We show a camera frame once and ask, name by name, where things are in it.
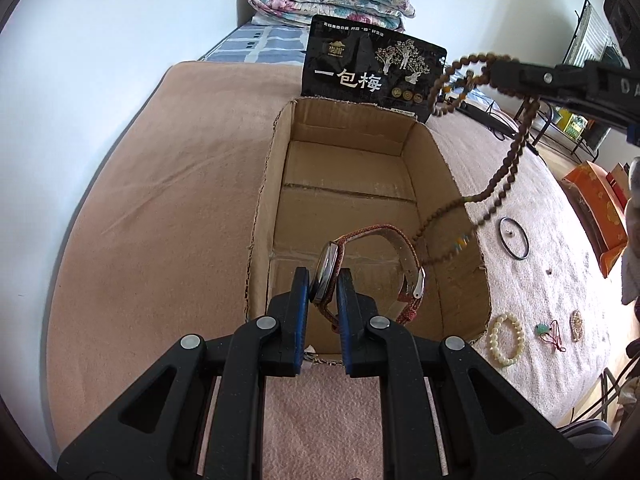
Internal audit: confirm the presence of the brown and red box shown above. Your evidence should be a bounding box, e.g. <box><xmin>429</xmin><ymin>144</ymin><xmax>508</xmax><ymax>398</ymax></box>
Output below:
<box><xmin>605</xmin><ymin>162</ymin><xmax>632</xmax><ymax>206</ymax></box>

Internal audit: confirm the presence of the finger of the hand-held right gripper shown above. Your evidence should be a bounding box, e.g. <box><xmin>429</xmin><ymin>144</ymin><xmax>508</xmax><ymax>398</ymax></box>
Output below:
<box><xmin>482</xmin><ymin>57</ymin><xmax>601</xmax><ymax>108</ymax></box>

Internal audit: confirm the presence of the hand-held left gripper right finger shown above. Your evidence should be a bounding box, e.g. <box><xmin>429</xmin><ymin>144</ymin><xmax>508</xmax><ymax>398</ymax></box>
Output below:
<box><xmin>336</xmin><ymin>267</ymin><xmax>586</xmax><ymax>480</ymax></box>

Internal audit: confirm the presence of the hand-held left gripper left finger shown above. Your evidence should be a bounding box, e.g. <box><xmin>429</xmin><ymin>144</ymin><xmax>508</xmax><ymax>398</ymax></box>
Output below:
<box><xmin>57</xmin><ymin>266</ymin><xmax>313</xmax><ymax>480</ymax></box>

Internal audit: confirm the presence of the wristwatch with woven red strap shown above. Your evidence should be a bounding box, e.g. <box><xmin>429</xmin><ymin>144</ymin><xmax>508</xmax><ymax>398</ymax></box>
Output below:
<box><xmin>311</xmin><ymin>225</ymin><xmax>427</xmax><ymax>328</ymax></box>

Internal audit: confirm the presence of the white bead bracelet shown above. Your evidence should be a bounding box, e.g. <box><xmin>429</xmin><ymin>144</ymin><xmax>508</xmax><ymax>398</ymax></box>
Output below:
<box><xmin>487</xmin><ymin>312</ymin><xmax>526</xmax><ymax>367</ymax></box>

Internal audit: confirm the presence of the orange patterned box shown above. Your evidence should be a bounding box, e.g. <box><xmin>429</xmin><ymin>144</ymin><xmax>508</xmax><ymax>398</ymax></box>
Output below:
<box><xmin>561</xmin><ymin>160</ymin><xmax>628</xmax><ymax>278</ymax></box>

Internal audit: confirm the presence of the black metal clothes rack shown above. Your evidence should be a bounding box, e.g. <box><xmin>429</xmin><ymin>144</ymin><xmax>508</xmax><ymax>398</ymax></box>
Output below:
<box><xmin>564</xmin><ymin>0</ymin><xmax>626</xmax><ymax>66</ymax></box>

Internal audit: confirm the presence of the black snack bag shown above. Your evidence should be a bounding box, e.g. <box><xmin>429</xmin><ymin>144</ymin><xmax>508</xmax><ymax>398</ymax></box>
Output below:
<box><xmin>301</xmin><ymin>14</ymin><xmax>447</xmax><ymax>123</ymax></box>

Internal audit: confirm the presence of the green pendant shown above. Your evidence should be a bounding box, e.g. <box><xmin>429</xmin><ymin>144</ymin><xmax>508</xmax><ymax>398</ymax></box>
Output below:
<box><xmin>534</xmin><ymin>320</ymin><xmax>567</xmax><ymax>353</ymax></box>

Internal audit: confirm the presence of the cardboard box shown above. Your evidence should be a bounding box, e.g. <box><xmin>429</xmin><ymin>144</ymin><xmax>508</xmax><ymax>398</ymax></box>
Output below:
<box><xmin>244</xmin><ymin>97</ymin><xmax>492</xmax><ymax>368</ymax></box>

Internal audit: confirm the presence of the brown wooden bead necklace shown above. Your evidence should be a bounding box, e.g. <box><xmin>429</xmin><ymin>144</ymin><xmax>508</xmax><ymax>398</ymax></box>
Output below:
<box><xmin>411</xmin><ymin>51</ymin><xmax>538</xmax><ymax>266</ymax></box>

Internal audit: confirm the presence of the black hair straightener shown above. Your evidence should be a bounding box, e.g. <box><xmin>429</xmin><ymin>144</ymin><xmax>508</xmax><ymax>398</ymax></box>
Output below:
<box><xmin>462</xmin><ymin>100</ymin><xmax>518</xmax><ymax>136</ymax></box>

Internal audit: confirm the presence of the yellow box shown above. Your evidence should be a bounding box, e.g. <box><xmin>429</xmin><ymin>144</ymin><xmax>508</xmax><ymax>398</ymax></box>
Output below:
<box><xmin>557</xmin><ymin>112</ymin><xmax>591</xmax><ymax>141</ymax></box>

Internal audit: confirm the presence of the thin black bangle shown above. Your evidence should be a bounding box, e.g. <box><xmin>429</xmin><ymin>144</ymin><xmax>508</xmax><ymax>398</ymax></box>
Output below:
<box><xmin>499</xmin><ymin>217</ymin><xmax>531</xmax><ymax>261</ymax></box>

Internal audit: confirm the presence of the blue checked mattress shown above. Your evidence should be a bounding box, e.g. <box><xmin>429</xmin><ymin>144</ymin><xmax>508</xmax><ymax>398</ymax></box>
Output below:
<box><xmin>197</xmin><ymin>20</ymin><xmax>313</xmax><ymax>66</ymax></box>

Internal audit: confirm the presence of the striped towel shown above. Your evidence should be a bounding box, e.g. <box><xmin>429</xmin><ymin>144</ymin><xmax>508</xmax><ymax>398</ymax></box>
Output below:
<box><xmin>570</xmin><ymin>2</ymin><xmax>613</xmax><ymax>66</ymax></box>

